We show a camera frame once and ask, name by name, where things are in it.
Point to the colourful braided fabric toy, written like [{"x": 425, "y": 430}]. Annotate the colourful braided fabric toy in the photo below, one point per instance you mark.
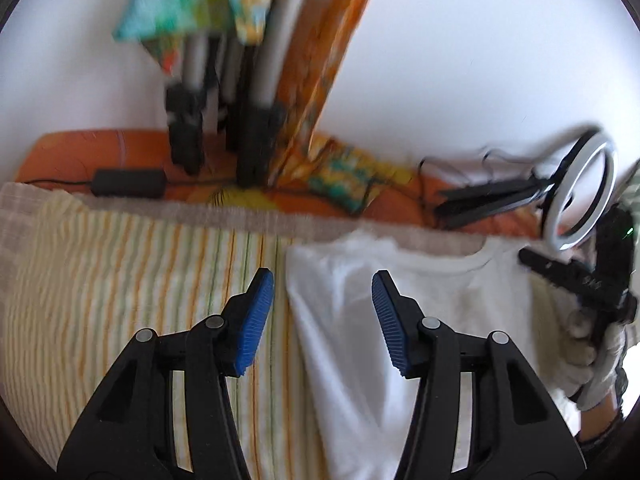
[{"x": 161, "y": 26}]

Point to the right hand in white glove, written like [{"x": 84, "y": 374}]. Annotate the right hand in white glove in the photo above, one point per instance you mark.
[{"x": 586, "y": 372}]

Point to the green white striped pillow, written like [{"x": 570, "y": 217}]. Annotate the green white striped pillow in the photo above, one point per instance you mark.
[{"x": 631, "y": 193}]

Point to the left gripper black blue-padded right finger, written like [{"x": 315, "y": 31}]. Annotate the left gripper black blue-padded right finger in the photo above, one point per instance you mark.
[{"x": 516, "y": 430}]

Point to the black power adapter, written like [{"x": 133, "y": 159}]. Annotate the black power adapter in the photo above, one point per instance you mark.
[{"x": 131, "y": 183}]

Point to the white t-shirt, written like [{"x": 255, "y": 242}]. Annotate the white t-shirt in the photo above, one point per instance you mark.
[{"x": 364, "y": 405}]

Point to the yellow striped bed sheet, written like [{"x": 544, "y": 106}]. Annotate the yellow striped bed sheet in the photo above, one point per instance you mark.
[{"x": 78, "y": 279}]

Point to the black ring light tripod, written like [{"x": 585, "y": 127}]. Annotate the black ring light tripod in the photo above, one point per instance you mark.
[{"x": 464, "y": 206}]

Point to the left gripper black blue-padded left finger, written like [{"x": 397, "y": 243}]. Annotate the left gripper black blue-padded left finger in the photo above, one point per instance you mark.
[{"x": 125, "y": 431}]

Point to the right forearm in black sleeve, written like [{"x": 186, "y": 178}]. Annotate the right forearm in black sleeve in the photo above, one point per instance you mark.
[{"x": 599, "y": 426}]

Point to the white ring light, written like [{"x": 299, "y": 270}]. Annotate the white ring light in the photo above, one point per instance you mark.
[{"x": 581, "y": 188}]

